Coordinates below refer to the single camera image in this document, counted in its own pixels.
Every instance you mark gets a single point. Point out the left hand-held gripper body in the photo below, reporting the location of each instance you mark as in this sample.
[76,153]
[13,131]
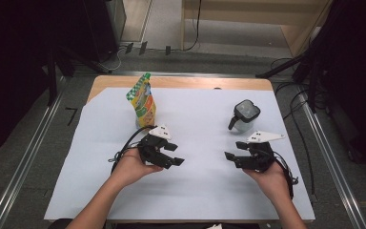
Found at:
[151,149]

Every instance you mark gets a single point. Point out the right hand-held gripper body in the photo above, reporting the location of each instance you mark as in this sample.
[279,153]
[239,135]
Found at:
[262,159]

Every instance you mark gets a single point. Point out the yellow green spouted sauce pouch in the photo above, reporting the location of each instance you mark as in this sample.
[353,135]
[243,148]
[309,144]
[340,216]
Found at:
[143,105]

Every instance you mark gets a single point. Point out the person's right hand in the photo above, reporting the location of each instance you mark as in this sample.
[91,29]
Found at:
[274,183]

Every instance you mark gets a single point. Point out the person's left hand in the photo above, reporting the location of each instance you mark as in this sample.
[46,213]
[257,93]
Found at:
[130,168]

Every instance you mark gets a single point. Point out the white paper sheet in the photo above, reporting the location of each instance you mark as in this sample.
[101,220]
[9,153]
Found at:
[158,197]

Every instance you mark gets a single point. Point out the wooden table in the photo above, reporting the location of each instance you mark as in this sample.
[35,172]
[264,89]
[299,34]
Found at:
[203,82]

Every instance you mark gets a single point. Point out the white crumpled paper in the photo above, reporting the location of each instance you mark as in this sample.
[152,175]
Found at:
[214,226]

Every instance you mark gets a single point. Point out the black stand legs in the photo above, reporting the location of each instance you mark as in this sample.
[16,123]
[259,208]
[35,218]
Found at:
[279,67]
[51,82]

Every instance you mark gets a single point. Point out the small black floor block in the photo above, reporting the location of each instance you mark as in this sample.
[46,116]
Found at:
[129,47]
[168,50]
[143,48]

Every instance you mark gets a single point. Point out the dark curtain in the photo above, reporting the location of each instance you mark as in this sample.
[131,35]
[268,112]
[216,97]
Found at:
[355,79]
[12,63]

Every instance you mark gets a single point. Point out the light wooden shelf unit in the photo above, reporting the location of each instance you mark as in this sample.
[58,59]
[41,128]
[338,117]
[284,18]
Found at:
[235,19]

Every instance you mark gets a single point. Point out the black cabinet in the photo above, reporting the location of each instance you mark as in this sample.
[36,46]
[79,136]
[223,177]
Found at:
[98,28]

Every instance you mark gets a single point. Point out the long metal floor rail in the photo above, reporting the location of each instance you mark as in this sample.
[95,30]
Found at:
[22,168]
[330,162]

